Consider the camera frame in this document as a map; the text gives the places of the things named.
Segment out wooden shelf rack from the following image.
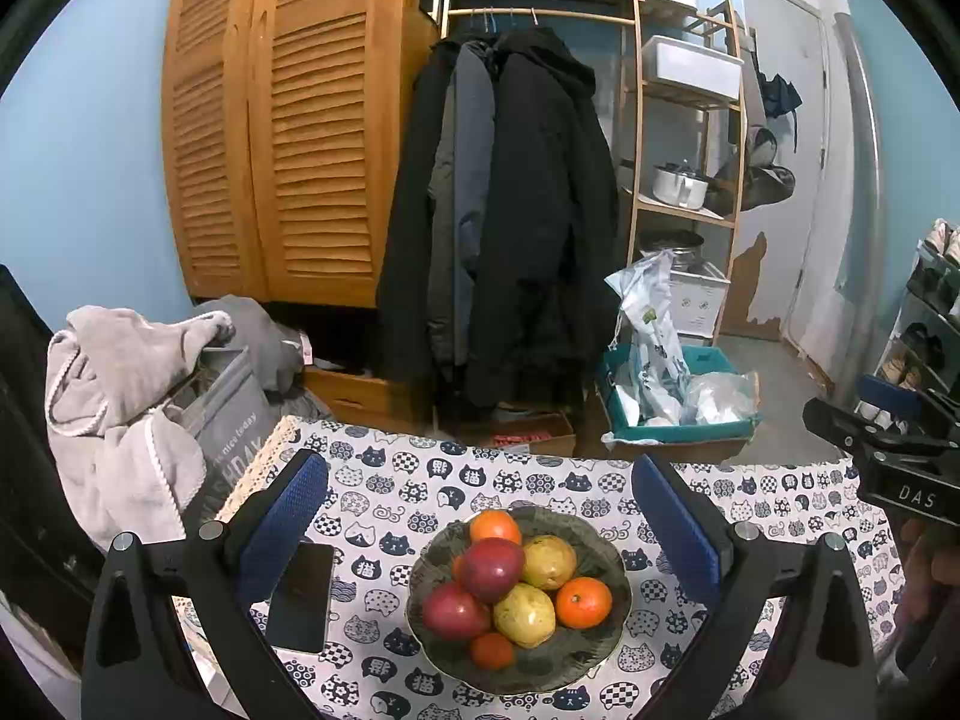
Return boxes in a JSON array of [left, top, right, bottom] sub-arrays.
[[619, 0, 751, 346]]

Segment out yellow pear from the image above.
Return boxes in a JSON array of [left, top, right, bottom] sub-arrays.
[[521, 535, 578, 590], [493, 583, 557, 648]]

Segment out dark hanging bags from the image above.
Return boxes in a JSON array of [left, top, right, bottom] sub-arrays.
[[712, 127, 797, 215]]

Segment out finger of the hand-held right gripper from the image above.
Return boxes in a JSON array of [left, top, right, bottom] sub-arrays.
[[857, 373, 960, 437], [802, 399, 890, 460]]

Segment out grey laundry basket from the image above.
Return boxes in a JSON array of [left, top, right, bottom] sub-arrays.
[[161, 349, 278, 511]]

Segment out steel pot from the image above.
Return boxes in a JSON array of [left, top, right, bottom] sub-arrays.
[[641, 231, 706, 271]]

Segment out metal shoe rack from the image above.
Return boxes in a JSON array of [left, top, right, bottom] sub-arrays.
[[874, 217, 960, 406]]

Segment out person's right hand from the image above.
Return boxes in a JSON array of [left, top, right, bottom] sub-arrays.
[[892, 517, 960, 683]]

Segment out black hooded coat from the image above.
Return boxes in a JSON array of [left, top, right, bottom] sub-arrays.
[[461, 26, 620, 413]]

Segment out grey metal pipe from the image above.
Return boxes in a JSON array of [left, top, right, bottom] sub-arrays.
[[834, 11, 886, 406]]

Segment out white door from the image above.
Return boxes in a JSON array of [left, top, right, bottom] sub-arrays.
[[731, 0, 833, 350]]

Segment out black smartphone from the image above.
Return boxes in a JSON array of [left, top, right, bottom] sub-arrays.
[[266, 542, 336, 655]]

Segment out white patterned storage box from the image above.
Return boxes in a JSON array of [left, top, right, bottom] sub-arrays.
[[667, 262, 730, 338]]

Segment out white storage bin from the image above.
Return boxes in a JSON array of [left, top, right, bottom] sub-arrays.
[[649, 36, 745, 100]]

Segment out grey glass plate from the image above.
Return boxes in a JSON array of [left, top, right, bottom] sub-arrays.
[[405, 504, 629, 695]]

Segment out black jacket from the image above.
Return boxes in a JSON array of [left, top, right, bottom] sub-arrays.
[[375, 37, 458, 383]]

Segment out white cooking pot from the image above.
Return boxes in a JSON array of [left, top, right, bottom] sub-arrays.
[[651, 163, 712, 209]]

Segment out orange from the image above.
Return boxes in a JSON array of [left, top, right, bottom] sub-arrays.
[[470, 510, 523, 547], [555, 576, 614, 630]]

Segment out teal plastic basket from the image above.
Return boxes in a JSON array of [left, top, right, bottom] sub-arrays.
[[598, 345, 762, 445]]

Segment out dark grey garment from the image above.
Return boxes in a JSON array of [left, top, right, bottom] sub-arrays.
[[191, 296, 308, 395]]

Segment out clear plastic bag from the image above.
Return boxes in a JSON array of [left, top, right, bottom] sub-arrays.
[[684, 371, 760, 427]]

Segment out white rice bag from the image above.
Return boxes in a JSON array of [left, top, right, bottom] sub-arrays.
[[606, 251, 691, 425]]

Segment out cat print tablecloth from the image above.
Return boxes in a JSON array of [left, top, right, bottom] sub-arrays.
[[172, 414, 908, 720]]

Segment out grey jacket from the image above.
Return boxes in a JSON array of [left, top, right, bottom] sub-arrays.
[[427, 41, 500, 286]]

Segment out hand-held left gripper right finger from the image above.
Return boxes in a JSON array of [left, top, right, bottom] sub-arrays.
[[631, 454, 878, 720]]

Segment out wooden louvered wardrobe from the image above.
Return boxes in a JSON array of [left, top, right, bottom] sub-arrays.
[[161, 0, 440, 308]]

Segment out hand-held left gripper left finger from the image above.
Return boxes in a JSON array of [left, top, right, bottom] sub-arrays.
[[81, 448, 331, 720]]

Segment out grey bag with towels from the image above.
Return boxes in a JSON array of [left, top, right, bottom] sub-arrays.
[[45, 305, 233, 552]]

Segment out wooden clothes rail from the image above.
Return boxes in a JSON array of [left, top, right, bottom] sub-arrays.
[[442, 6, 638, 27]]

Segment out red apple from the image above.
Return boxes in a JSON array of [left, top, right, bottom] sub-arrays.
[[422, 583, 492, 640], [460, 538, 525, 605]]

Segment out cardboard box with red packets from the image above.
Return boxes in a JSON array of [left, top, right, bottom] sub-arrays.
[[450, 412, 578, 458]]

